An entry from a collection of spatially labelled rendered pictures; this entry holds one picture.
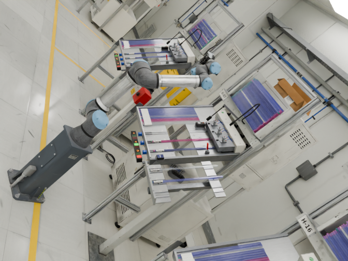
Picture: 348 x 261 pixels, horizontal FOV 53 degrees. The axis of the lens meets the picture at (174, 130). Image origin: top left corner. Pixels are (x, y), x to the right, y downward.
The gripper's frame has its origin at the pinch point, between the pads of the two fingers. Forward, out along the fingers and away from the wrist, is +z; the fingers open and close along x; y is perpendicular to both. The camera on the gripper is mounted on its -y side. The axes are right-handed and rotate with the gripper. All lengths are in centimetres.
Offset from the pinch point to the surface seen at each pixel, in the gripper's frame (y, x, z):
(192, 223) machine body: -88, 113, -1
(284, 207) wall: -193, 59, 49
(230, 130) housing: -53, 27, -2
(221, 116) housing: -48, 25, 16
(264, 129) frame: -60, 9, -28
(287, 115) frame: -65, -10, -30
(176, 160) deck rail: -25, 69, -26
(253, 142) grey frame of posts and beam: -62, 21, -25
